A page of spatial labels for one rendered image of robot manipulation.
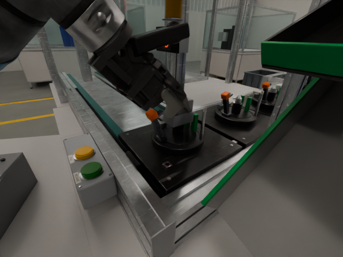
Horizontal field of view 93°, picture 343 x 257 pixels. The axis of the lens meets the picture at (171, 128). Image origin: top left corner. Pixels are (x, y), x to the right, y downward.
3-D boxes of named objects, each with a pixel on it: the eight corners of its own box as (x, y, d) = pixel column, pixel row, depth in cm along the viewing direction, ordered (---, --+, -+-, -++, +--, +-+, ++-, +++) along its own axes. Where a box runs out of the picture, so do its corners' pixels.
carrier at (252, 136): (244, 150, 44) (257, 107, 38) (185, 118, 60) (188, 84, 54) (284, 127, 56) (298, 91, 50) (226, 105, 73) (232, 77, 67)
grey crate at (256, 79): (289, 102, 180) (297, 81, 168) (239, 89, 223) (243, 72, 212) (303, 96, 202) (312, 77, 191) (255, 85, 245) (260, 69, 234)
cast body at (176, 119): (173, 128, 38) (174, 99, 35) (162, 121, 41) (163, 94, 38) (198, 120, 42) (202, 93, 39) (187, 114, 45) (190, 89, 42)
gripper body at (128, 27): (132, 102, 36) (82, 59, 27) (156, 72, 36) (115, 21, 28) (150, 113, 30) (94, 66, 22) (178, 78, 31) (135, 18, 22)
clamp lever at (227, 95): (227, 116, 52) (225, 96, 47) (222, 113, 54) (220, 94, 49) (234, 109, 53) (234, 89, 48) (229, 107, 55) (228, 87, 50)
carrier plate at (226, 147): (166, 198, 30) (166, 189, 29) (118, 139, 47) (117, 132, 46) (241, 152, 43) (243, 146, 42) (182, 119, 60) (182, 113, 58)
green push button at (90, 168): (84, 185, 32) (82, 177, 31) (80, 173, 35) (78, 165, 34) (105, 176, 34) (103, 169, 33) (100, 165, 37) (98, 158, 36)
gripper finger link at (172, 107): (176, 127, 38) (148, 102, 33) (191, 107, 38) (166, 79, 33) (183, 131, 35) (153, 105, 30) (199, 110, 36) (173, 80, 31)
